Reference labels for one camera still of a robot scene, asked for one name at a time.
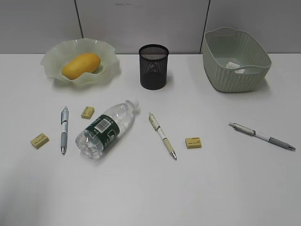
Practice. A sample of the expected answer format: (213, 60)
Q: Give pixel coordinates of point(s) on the yellow eraser far left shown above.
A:
(39, 140)

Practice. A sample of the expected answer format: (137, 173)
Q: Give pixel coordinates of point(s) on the clear water bottle green label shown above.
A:
(108, 127)

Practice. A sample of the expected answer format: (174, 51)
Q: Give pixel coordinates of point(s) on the pale green wavy glass bowl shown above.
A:
(62, 54)

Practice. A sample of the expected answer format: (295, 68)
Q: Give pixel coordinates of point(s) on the waste paper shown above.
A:
(231, 65)

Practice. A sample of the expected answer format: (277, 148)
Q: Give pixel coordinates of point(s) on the yellow eraser near bowl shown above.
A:
(87, 112)

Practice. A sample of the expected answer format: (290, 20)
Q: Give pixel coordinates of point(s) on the black mesh pen holder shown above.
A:
(153, 60)

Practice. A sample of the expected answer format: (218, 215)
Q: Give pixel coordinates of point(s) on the yellow mango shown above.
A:
(84, 63)

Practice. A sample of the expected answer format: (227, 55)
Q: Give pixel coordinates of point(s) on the beige white click pen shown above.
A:
(162, 135)

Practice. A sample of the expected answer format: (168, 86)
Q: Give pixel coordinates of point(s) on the pale green woven basket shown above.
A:
(227, 44)

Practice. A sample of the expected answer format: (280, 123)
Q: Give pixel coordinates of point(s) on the silver grey click pen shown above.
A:
(253, 133)

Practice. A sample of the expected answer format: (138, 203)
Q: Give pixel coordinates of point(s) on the yellow eraser centre right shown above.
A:
(193, 142)

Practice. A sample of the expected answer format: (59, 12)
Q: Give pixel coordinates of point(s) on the blue grey click pen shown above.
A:
(64, 132)

